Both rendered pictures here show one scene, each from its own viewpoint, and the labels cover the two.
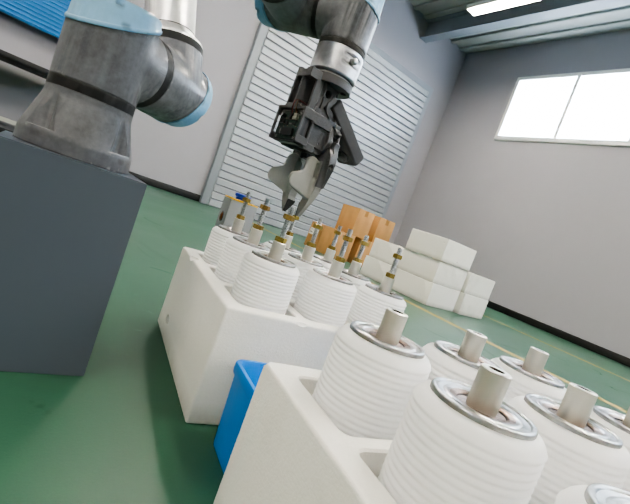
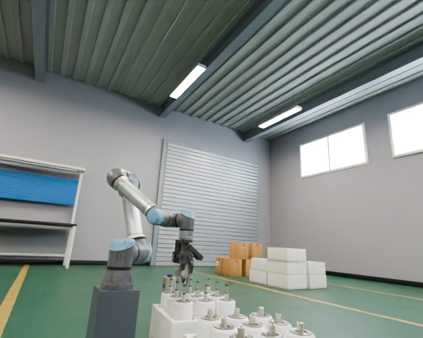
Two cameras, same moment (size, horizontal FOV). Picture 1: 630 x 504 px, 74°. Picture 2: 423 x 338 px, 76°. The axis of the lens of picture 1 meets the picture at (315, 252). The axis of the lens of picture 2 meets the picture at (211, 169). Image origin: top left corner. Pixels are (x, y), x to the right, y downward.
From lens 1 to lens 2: 81 cm
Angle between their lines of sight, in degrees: 21
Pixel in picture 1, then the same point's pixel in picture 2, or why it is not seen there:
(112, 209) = (131, 301)
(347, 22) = (185, 224)
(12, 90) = (41, 237)
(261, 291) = (181, 314)
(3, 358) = not seen: outside the picture
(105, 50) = (122, 256)
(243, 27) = (152, 167)
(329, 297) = (205, 308)
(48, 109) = (109, 277)
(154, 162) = not seen: hidden behind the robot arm
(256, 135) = not seen: hidden behind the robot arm
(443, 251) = (286, 255)
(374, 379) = (206, 328)
